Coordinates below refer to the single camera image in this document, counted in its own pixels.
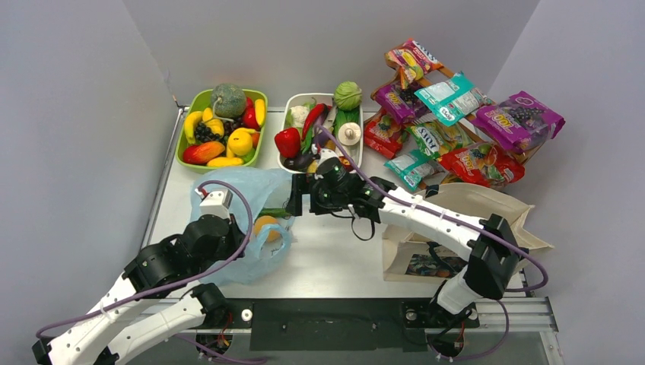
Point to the top orange candy bag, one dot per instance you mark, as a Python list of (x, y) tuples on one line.
[(411, 61)]

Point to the yellow lemon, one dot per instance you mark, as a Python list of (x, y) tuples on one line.
[(239, 143)]

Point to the green cabbage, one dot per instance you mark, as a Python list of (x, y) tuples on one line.
[(347, 95)]

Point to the yellow mango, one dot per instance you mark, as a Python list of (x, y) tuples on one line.
[(220, 162)]

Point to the white mushroom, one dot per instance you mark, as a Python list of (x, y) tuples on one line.
[(349, 134)]

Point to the yellow banana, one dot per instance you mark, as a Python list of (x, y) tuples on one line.
[(189, 126)]

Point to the green melon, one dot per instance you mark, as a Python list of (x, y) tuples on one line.
[(228, 100)]

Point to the teal snack bag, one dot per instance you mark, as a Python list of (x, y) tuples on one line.
[(452, 100), (412, 168)]

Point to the red snack bag right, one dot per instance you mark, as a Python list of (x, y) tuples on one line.
[(483, 163)]

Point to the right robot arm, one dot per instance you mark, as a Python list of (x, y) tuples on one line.
[(486, 244)]

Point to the light blue plastic bag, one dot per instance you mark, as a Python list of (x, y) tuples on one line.
[(261, 189)]

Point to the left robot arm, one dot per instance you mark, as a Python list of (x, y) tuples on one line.
[(109, 332)]

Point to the purple eggplant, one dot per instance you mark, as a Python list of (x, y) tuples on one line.
[(302, 162)]

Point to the green candy bag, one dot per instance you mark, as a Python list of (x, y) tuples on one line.
[(435, 139)]

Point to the red snack bag left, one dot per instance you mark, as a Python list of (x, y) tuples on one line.
[(384, 135)]

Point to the large purple snack bag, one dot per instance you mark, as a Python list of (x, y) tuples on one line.
[(520, 123)]

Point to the teal snack bag lower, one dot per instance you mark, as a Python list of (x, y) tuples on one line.
[(412, 168)]

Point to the green cucumber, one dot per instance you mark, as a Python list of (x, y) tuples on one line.
[(280, 213)]

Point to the white cauliflower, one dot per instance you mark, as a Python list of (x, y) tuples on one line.
[(298, 115)]

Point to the red snack bag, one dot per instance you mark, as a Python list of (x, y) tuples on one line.
[(483, 163), (384, 135)]

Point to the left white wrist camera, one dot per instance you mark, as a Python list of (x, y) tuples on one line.
[(216, 203)]

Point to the small purple snack bag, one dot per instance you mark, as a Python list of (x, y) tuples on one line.
[(400, 103)]

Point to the red chili pepper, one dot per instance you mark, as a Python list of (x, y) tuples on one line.
[(318, 110)]

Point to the red orange mango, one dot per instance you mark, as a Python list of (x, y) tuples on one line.
[(202, 153)]

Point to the red bell pepper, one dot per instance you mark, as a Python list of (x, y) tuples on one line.
[(287, 142)]

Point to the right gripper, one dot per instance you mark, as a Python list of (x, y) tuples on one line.
[(307, 183)]

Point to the wooden display rack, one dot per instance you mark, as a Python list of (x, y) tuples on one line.
[(431, 114)]

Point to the orange peach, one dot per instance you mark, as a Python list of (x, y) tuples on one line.
[(267, 229)]

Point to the teal snack bag upper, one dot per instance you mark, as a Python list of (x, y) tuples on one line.
[(452, 100)]

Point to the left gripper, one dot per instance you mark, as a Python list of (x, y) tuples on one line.
[(238, 238)]

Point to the black grapes bunch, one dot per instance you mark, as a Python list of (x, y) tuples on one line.
[(206, 133)]

